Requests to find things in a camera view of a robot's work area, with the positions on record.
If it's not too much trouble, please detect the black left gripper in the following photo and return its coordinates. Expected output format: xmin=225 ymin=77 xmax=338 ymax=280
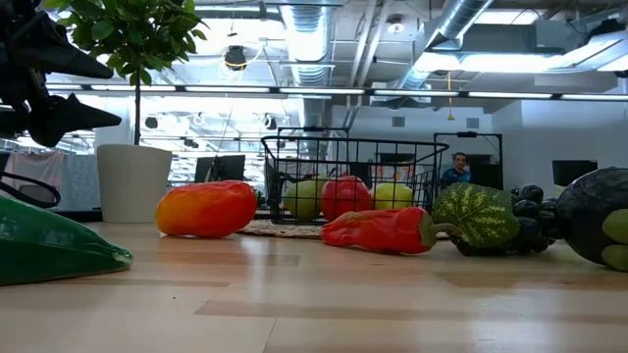
xmin=0 ymin=0 xmax=123 ymax=148

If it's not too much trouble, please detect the watermelon slice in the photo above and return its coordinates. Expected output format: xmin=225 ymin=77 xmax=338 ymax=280
xmin=0 ymin=195 xmax=134 ymax=287

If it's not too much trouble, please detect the orange red mango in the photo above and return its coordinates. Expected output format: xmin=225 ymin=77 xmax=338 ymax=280
xmin=155 ymin=179 xmax=258 ymax=239

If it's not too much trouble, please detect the green pear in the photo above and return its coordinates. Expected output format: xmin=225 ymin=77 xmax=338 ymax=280
xmin=283 ymin=178 xmax=329 ymax=223

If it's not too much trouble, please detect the red bell pepper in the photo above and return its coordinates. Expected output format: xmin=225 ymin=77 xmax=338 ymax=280
xmin=321 ymin=175 xmax=374 ymax=223

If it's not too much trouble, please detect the long red chili pepper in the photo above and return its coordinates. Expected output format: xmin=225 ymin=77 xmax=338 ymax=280
xmin=321 ymin=206 xmax=465 ymax=256

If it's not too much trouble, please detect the yellow green apple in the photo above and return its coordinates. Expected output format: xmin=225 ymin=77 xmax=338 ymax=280
xmin=371 ymin=181 xmax=416 ymax=212

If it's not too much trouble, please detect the dark grape bunch with leaf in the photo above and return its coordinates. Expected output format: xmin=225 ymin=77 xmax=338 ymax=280
xmin=432 ymin=181 xmax=570 ymax=258

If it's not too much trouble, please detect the dark round fruit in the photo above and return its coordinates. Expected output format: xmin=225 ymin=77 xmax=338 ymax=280
xmin=555 ymin=166 xmax=628 ymax=274

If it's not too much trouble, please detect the ceiling light strip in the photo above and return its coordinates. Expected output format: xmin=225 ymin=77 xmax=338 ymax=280
xmin=184 ymin=85 xmax=271 ymax=94
xmin=468 ymin=90 xmax=553 ymax=100
xmin=561 ymin=93 xmax=628 ymax=102
xmin=90 ymin=84 xmax=177 ymax=93
xmin=279 ymin=87 xmax=365 ymax=95
xmin=373 ymin=89 xmax=460 ymax=98

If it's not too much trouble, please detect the white hanging cloth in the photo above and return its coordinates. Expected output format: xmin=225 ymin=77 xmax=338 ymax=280
xmin=2 ymin=150 xmax=66 ymax=193

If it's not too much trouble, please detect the green leafy plant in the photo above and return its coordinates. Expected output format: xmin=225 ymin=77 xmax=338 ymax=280
xmin=41 ymin=0 xmax=210 ymax=146

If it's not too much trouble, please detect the white plant pot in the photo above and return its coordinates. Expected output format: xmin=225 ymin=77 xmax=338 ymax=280
xmin=96 ymin=143 xmax=174 ymax=225

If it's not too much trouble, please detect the black ceiling device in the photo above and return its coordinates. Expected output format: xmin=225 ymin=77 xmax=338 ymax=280
xmin=223 ymin=44 xmax=249 ymax=73

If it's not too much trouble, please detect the black computer monitor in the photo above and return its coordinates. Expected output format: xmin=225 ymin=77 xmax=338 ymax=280
xmin=194 ymin=154 xmax=246 ymax=184
xmin=551 ymin=159 xmax=600 ymax=188

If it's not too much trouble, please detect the round woven straw mat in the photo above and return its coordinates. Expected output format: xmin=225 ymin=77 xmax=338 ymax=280
xmin=237 ymin=219 xmax=451 ymax=241

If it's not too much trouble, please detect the person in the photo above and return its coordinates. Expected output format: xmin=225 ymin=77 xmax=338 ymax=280
xmin=439 ymin=151 xmax=475 ymax=190

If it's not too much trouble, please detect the black cable loop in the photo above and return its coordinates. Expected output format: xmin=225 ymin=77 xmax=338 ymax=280
xmin=0 ymin=171 xmax=63 ymax=210

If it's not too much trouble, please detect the silver ventilation duct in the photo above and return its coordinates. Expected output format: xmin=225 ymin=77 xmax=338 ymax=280
xmin=279 ymin=0 xmax=340 ymax=129
xmin=392 ymin=0 xmax=495 ymax=94

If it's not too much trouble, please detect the black wire basket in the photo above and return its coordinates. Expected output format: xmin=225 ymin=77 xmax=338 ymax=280
xmin=260 ymin=135 xmax=450 ymax=226

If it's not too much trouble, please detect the yellow hanging cord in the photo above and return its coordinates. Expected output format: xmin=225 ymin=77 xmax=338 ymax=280
xmin=445 ymin=71 xmax=455 ymax=123

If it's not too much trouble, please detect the black metal stand frame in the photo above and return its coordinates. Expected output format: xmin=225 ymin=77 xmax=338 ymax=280
xmin=433 ymin=130 xmax=504 ymax=191

